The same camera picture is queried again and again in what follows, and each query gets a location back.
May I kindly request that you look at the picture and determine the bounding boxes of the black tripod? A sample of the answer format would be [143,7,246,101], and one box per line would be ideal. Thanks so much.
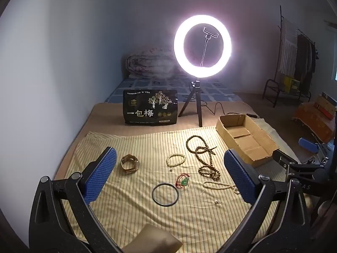
[178,78,207,127]

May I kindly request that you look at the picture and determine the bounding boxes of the white hanging cloth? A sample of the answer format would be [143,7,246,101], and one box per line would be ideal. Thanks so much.
[278,18,300,76]

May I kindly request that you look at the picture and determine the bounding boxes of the tan small cushion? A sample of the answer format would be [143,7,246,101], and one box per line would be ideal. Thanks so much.
[124,223,183,253]

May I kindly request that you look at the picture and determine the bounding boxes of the white ring light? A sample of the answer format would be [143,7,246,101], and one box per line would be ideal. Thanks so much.
[173,15,233,78]

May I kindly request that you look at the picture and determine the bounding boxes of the dark hanging clothes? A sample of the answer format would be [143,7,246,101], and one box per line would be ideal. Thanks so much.
[294,34,317,93]

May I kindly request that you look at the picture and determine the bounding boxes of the black phone holder clamp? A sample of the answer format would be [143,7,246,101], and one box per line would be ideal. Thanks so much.
[201,26,220,67]

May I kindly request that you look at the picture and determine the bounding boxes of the white bead bracelet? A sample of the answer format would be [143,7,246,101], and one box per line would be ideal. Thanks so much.
[166,153,187,167]

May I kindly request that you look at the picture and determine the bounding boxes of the cardboard box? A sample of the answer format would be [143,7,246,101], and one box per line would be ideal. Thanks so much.
[216,114,279,168]

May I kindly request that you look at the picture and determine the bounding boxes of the yellow box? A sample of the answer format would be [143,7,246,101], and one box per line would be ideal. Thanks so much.
[283,76,301,92]

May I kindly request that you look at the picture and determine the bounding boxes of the gold wrist watch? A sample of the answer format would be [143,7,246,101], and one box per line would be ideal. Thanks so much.
[120,154,140,175]

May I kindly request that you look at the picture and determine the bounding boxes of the black metal frame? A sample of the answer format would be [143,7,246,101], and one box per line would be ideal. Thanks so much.
[263,78,312,108]

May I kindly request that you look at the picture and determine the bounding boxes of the tan mat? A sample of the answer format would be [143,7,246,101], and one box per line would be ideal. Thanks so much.
[54,101,264,181]

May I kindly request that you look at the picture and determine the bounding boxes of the stacked cardboard boxes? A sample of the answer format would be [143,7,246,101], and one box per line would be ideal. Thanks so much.
[314,93,337,120]

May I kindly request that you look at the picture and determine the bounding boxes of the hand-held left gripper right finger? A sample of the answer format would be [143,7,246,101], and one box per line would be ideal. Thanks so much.
[218,149,311,253]

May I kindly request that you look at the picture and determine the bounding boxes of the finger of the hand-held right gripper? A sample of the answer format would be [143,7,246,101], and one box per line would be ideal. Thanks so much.
[299,137,337,153]
[272,150,326,176]

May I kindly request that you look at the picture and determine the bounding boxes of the rolled floral quilt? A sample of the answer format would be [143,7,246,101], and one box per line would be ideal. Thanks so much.
[125,47,190,79]

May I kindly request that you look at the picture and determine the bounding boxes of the blue patterned bedsheet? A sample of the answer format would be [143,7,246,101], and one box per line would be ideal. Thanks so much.
[105,77,243,103]

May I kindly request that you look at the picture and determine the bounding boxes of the black bangle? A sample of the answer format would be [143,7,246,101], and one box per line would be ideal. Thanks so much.
[152,183,180,207]

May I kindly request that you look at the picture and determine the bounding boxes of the green pendant red cord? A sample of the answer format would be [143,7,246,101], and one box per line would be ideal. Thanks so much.
[175,173,191,190]

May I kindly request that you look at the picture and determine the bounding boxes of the yellow striped cloth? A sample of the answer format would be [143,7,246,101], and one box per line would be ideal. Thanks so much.
[53,130,298,253]

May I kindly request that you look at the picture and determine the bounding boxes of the black power cable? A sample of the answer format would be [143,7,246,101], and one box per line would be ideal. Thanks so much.
[203,101,261,120]

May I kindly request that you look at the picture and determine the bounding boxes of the brown bead necklace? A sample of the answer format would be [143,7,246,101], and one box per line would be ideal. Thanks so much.
[186,135,221,181]

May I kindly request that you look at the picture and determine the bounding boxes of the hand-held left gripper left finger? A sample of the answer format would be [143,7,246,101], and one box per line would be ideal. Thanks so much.
[29,146,124,253]

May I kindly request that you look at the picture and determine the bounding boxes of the cream bead necklace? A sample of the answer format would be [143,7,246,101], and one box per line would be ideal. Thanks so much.
[203,180,240,195]

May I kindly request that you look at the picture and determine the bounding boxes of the black snack bag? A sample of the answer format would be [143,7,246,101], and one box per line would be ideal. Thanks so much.
[123,89,179,126]

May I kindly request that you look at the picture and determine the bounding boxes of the orange cloth cover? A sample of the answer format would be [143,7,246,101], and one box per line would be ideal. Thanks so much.
[293,102,337,143]

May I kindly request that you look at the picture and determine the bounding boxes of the black clothes rack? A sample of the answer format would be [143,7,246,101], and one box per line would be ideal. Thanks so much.
[274,5,316,103]

